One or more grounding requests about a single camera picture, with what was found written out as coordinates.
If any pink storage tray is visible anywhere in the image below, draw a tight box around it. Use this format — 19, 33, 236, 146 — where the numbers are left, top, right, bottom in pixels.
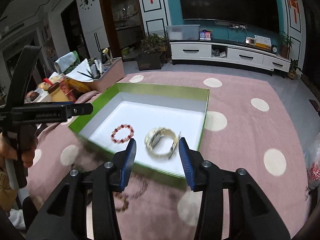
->
87, 57, 126, 93

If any potted green plant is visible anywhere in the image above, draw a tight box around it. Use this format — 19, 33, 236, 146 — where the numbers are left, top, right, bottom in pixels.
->
135, 33, 166, 71

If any large black television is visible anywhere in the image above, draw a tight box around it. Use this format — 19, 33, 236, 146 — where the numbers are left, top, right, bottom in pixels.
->
180, 0, 280, 33

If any person's left hand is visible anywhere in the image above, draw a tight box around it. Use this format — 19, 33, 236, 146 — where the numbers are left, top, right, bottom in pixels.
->
0, 134, 39, 170

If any red bead bracelet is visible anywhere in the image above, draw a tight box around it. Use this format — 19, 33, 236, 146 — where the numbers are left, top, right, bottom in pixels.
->
110, 123, 135, 144

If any white plastic bag red print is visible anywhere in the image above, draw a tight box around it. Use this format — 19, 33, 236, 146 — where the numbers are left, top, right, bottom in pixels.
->
304, 134, 320, 190

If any brown wooden bead bracelet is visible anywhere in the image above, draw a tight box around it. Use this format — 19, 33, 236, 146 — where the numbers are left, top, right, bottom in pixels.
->
113, 177, 149, 212

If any gold metal wristwatch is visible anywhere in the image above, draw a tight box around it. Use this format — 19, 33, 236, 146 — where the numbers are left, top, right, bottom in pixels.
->
144, 127, 181, 160

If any black wall clock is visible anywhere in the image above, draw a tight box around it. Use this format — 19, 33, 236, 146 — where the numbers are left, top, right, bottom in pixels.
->
79, 0, 95, 10

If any clear plastic storage bin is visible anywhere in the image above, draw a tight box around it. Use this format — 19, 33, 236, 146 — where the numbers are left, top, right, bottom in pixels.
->
166, 24, 200, 41

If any white tv cabinet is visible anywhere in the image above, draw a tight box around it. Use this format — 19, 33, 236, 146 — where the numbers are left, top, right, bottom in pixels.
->
170, 41, 290, 73

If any tan quilted left sleeve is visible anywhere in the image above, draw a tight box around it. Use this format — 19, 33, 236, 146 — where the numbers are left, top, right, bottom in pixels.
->
0, 170, 17, 212

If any green open cardboard box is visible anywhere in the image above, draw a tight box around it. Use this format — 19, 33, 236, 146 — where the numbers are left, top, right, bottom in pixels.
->
69, 83, 209, 187

